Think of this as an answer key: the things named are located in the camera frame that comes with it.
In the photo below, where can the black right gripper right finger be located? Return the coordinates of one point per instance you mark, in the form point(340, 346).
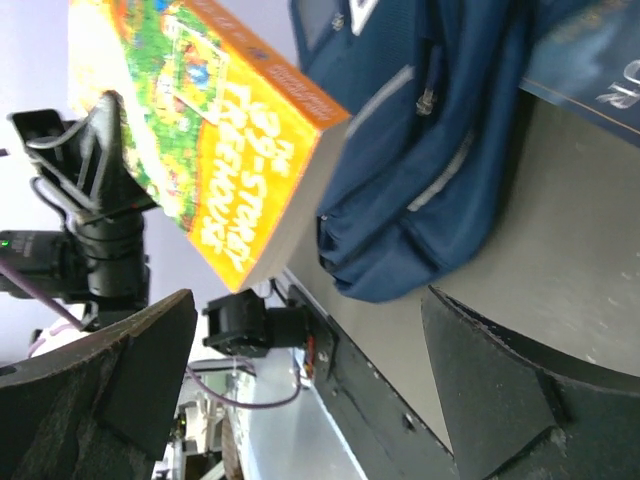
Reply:
point(515, 408)

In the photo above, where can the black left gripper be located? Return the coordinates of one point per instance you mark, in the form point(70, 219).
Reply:
point(100, 264)

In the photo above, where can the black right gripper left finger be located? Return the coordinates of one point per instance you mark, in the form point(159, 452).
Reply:
point(101, 407)

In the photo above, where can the orange treehouse paperback book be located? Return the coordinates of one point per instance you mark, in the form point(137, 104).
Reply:
point(229, 138)

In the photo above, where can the navy blue student backpack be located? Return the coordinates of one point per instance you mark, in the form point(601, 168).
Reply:
point(431, 87)

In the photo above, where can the dark blue Nineteen Eighty-Four book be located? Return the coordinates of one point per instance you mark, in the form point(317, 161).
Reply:
point(589, 65)

